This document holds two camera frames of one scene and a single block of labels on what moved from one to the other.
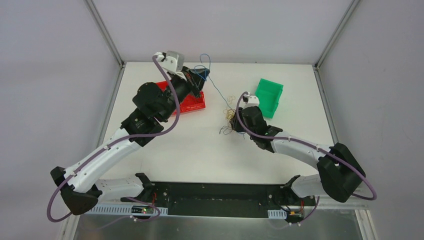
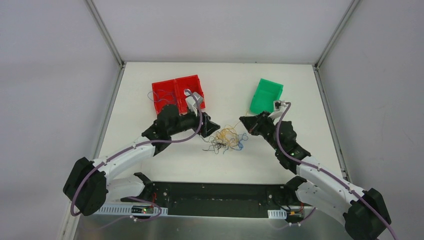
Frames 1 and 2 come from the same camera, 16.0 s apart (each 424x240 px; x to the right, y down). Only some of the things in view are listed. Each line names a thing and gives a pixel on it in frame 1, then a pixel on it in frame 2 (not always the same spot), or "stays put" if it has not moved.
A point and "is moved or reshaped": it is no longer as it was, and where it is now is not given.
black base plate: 223,200 stays put
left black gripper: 191,82 → 203,124
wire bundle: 229,114 → 226,138
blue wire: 203,72 is moved or reshaped
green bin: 268,93 stays put
